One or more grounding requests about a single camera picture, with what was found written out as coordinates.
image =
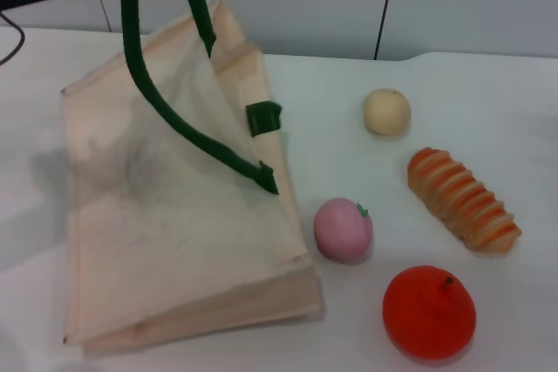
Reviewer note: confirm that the beige round toy bun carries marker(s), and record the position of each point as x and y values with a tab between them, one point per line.
386	111

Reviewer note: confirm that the orange toy tangerine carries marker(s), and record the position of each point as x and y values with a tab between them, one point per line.
427	313

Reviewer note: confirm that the thin black rod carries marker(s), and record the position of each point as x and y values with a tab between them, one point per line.
384	6

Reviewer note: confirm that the pink toy peach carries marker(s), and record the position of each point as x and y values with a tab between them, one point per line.
342	230

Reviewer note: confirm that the orange striped long bread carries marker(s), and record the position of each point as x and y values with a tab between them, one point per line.
462	200

